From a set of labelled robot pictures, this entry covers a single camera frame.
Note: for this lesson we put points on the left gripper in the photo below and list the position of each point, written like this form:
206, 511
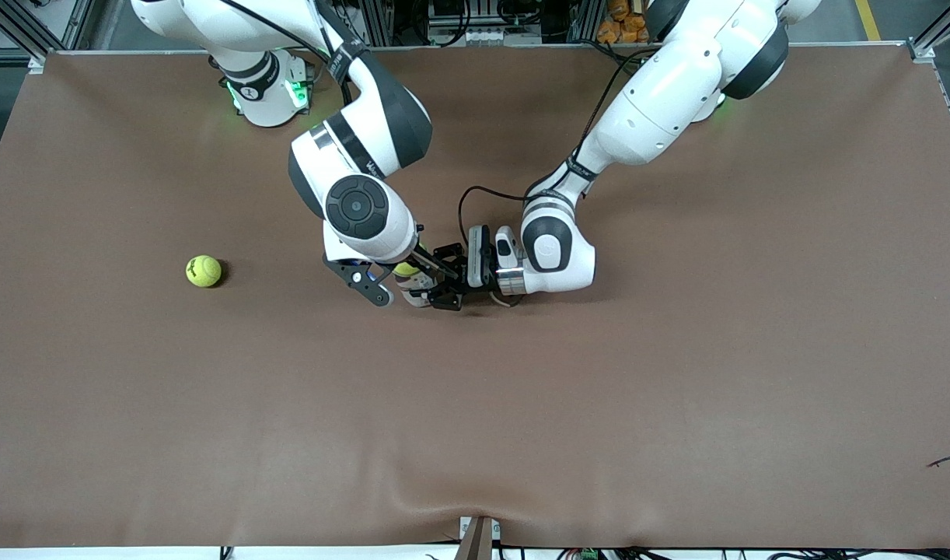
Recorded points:
473, 270

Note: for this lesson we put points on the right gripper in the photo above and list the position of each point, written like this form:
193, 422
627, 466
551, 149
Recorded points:
423, 262

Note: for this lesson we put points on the yellow tennis ball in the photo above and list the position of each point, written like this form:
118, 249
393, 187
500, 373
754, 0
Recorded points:
405, 270
203, 271

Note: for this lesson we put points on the Wilson tennis ball can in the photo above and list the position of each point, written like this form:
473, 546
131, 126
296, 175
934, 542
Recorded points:
407, 292

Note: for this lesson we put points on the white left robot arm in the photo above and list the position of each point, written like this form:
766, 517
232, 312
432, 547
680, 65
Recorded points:
661, 101

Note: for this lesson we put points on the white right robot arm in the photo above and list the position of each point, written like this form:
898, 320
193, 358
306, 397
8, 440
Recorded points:
312, 171

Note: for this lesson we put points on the brown table mat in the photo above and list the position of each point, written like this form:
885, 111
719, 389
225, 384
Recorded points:
475, 389

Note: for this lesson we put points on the orange pastry pile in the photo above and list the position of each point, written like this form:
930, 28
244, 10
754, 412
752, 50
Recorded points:
623, 23

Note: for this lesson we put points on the small black twig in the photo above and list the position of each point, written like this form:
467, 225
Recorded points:
949, 460

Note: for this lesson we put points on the aluminium frame post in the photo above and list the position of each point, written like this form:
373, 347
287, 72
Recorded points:
375, 19
584, 19

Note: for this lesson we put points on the grey metal bracket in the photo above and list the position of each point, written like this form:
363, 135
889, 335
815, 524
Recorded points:
479, 537

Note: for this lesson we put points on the aluminium frame strut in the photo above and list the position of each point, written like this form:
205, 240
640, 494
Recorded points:
20, 31
922, 50

